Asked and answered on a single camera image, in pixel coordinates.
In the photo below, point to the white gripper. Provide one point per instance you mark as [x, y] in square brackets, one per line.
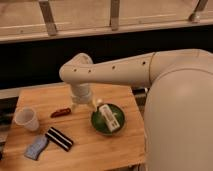
[82, 94]

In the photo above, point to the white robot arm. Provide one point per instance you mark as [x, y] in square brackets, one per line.
[178, 115]

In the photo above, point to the wooden table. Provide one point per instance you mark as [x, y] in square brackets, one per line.
[91, 151]

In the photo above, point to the translucent plastic cup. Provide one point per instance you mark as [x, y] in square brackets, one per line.
[27, 117]

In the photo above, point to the metal railing frame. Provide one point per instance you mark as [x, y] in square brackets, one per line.
[26, 20]

